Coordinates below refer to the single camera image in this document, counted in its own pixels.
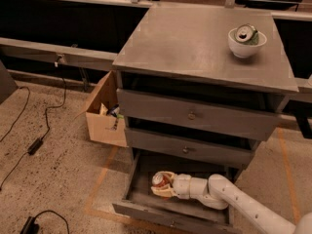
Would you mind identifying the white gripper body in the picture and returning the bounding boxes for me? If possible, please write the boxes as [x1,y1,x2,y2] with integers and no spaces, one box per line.
[173,174,191,200]

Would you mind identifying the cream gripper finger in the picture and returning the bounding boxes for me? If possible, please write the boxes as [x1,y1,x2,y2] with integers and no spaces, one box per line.
[151,185,176,198]
[155,171,176,183]

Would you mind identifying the red coke can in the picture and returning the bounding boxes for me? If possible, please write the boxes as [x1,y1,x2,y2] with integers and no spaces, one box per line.
[152,172,172,187]

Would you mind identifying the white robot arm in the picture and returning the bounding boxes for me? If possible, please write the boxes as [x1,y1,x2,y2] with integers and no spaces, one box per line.
[151,171,312,234]

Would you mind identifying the grey open bottom drawer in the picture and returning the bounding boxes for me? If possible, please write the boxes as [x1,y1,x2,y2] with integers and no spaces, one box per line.
[113,148,241,234]

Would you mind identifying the grey middle drawer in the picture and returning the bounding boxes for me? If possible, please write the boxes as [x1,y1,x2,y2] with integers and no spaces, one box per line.
[125,129,254,169]

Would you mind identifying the grey metal drawer cabinet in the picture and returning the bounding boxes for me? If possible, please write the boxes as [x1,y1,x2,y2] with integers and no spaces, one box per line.
[112,2,299,234]

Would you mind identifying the grey top drawer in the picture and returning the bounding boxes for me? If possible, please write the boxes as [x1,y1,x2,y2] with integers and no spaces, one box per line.
[117,89,280,140]

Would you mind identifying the green soda can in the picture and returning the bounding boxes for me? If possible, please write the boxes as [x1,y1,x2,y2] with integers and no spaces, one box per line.
[234,23,259,45]

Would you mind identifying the cardboard box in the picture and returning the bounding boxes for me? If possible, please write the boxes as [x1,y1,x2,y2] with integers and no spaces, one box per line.
[78,71,127,147]

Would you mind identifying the items in cardboard box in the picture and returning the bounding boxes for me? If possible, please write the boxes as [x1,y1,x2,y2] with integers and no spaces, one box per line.
[99,103,124,131]

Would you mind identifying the black adapter lower left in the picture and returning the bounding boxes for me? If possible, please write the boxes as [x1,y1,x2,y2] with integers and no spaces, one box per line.
[19,210,70,234]

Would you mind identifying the white ceramic bowl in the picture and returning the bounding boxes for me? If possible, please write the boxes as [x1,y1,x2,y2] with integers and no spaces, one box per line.
[228,28,267,59]

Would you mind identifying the black power adapter with cable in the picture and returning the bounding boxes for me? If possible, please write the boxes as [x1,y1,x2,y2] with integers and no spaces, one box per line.
[0,54,68,191]

